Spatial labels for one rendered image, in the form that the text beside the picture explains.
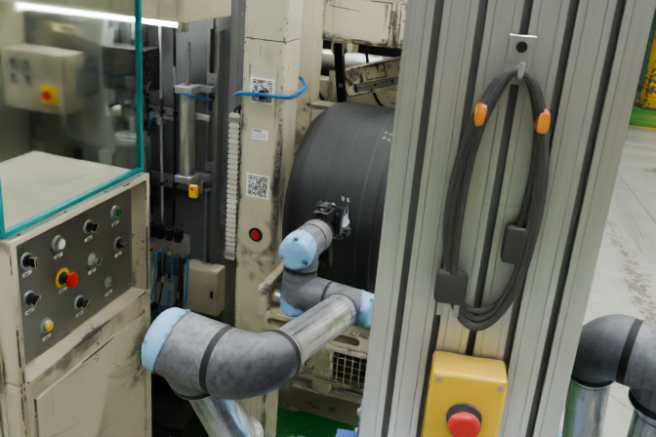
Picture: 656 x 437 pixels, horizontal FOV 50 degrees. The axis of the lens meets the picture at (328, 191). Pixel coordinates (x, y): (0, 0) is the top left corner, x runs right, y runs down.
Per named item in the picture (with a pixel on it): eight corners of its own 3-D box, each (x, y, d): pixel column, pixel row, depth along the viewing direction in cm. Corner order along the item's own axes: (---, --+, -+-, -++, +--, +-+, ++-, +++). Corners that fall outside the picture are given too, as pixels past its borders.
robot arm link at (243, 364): (269, 363, 105) (385, 281, 149) (209, 340, 110) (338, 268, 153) (260, 431, 108) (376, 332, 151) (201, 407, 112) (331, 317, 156)
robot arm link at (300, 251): (273, 270, 148) (277, 232, 146) (292, 255, 159) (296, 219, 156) (308, 278, 146) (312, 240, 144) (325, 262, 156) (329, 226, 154)
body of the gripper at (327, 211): (350, 204, 169) (335, 216, 158) (347, 237, 171) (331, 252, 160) (320, 198, 171) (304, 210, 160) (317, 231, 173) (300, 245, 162)
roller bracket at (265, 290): (255, 315, 210) (257, 287, 206) (302, 263, 246) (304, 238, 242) (266, 318, 209) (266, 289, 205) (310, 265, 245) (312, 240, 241)
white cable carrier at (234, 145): (224, 258, 222) (228, 112, 206) (231, 252, 227) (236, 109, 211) (236, 260, 221) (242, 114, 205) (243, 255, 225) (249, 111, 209)
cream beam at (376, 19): (319, 40, 216) (323, -9, 211) (344, 33, 239) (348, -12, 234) (519, 65, 200) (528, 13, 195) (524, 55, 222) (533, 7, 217)
